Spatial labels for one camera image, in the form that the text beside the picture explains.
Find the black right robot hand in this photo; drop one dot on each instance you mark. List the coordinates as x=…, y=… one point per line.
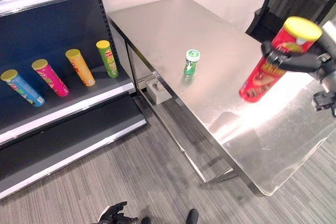
x=296, y=62

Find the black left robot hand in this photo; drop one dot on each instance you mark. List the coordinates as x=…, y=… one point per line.
x=114, y=214

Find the red chips can yellow lid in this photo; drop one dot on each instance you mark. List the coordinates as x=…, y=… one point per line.
x=278, y=58

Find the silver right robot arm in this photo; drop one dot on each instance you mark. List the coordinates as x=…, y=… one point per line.
x=326, y=58

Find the dark robot foot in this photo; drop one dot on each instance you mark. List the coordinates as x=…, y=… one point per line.
x=146, y=220
x=191, y=216

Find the black mesh office chair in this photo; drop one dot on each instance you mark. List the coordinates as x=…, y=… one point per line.
x=294, y=3

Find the stainless steel table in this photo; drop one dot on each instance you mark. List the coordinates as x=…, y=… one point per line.
x=210, y=82

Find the small green chips can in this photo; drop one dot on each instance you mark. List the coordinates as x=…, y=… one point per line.
x=191, y=63

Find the dark store shelf unit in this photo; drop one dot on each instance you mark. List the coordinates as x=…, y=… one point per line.
x=52, y=119

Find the grey floor socket box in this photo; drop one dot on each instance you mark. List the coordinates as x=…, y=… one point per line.
x=157, y=91

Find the orange chips can yellow lid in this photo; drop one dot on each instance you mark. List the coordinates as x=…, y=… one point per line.
x=80, y=67

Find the pink chips can yellow lid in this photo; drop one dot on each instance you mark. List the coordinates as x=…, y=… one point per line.
x=50, y=77

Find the green chips can yellow lid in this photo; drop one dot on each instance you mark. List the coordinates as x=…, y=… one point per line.
x=108, y=59

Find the blue chips can yellow lid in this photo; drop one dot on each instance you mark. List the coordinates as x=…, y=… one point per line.
x=23, y=87

